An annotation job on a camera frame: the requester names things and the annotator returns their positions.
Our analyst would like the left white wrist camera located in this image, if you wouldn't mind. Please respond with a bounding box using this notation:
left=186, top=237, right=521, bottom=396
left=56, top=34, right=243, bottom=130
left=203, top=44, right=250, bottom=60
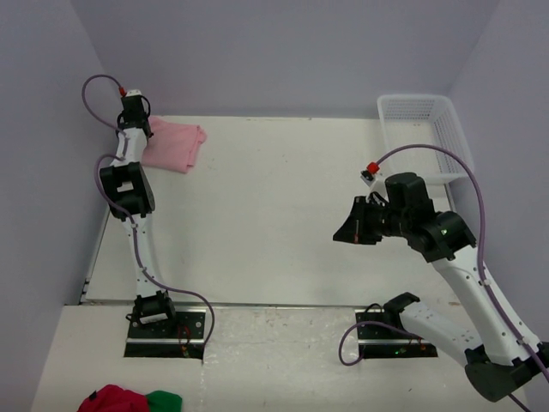
left=118, top=87, right=142, bottom=98

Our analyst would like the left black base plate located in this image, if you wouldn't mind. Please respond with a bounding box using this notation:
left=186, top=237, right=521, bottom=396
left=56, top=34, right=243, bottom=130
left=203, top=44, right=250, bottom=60
left=124, top=308, right=207, bottom=361

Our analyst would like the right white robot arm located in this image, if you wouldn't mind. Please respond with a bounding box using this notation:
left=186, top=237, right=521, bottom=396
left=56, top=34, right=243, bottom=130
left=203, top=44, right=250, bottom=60
left=333, top=173, right=548, bottom=403

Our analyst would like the pink t shirt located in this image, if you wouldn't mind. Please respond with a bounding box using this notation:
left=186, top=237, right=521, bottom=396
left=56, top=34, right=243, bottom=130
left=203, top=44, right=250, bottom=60
left=141, top=117, right=207, bottom=173

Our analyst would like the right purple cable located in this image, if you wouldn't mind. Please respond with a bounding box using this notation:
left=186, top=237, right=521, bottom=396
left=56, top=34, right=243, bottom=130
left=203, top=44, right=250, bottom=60
left=337, top=144, right=549, bottom=412

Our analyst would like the red folded t shirt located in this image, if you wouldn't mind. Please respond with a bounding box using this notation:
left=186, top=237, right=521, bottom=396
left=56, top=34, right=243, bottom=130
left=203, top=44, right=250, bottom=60
left=77, top=385, right=149, bottom=412

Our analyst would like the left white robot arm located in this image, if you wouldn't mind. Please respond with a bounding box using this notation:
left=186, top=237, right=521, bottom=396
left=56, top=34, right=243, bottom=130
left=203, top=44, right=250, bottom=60
left=97, top=89, right=178, bottom=337

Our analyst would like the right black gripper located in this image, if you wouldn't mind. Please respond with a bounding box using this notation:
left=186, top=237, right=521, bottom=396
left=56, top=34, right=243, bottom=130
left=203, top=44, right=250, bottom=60
left=334, top=195, right=410, bottom=245

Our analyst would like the green folded t shirt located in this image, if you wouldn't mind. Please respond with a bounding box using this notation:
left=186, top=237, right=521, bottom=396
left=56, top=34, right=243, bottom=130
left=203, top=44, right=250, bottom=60
left=145, top=391, right=184, bottom=412

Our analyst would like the white plastic basket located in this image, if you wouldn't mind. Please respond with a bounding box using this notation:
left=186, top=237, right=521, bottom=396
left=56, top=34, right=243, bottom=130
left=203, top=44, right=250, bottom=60
left=377, top=94, right=474, bottom=185

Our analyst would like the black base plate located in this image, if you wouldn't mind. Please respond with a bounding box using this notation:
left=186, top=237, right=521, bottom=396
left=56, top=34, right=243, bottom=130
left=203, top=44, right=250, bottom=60
left=357, top=325, right=438, bottom=360
left=124, top=308, right=207, bottom=361

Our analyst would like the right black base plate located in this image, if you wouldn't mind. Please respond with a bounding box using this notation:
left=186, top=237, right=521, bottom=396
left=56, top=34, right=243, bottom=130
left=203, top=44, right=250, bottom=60
left=357, top=325, right=438, bottom=360

